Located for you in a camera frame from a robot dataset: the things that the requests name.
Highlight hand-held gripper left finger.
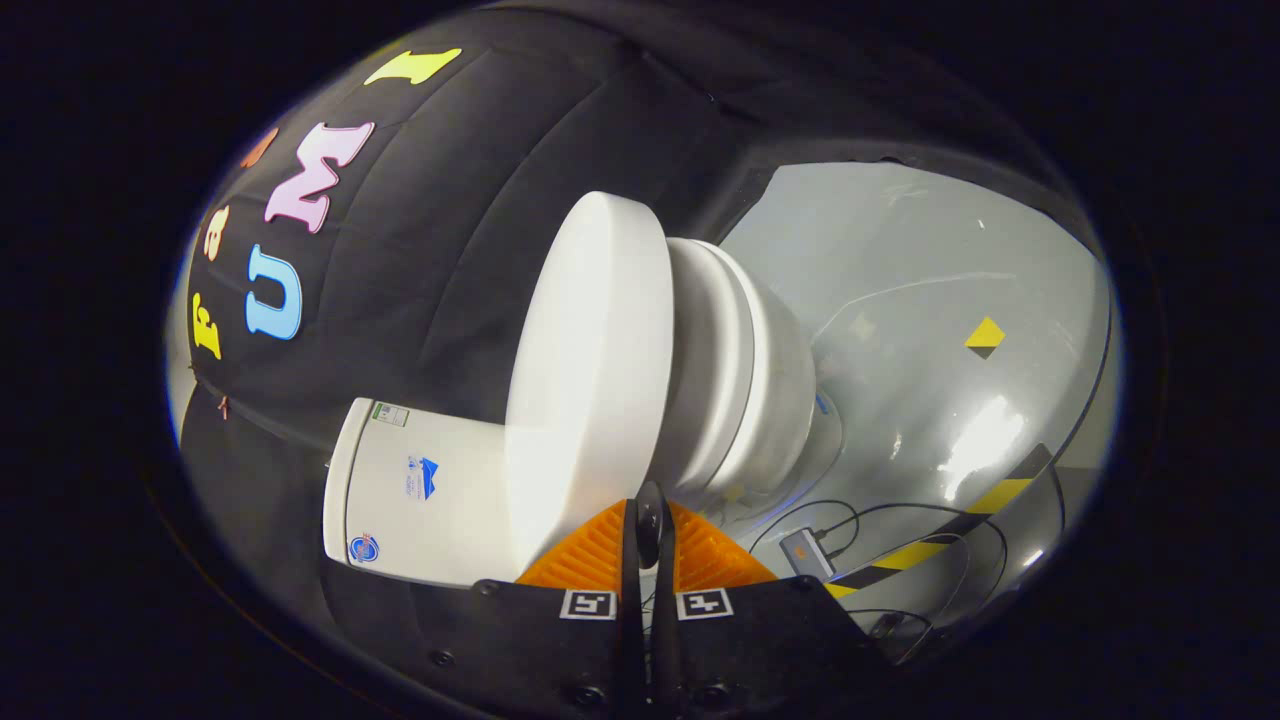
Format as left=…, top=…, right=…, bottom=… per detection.
left=395, top=482, right=651, bottom=720

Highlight yellow black diamond sticker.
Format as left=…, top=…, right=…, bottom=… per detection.
left=964, top=316, right=1007, bottom=360

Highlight white toilet bowl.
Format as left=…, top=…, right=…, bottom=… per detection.
left=715, top=265, right=846, bottom=501

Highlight black backdrop cloth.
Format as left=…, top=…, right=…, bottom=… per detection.
left=165, top=5, right=1101, bottom=681

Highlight black cables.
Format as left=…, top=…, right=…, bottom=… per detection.
left=745, top=498, right=1011, bottom=669

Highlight small grey device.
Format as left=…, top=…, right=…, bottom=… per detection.
left=779, top=528, right=837, bottom=579

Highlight white toilet tank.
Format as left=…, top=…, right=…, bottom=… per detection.
left=322, top=397, right=521, bottom=589

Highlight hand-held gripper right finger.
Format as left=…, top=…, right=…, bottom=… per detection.
left=650, top=482, right=898, bottom=720

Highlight yellow black floor tape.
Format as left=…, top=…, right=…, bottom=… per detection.
left=825, top=443, right=1056, bottom=601

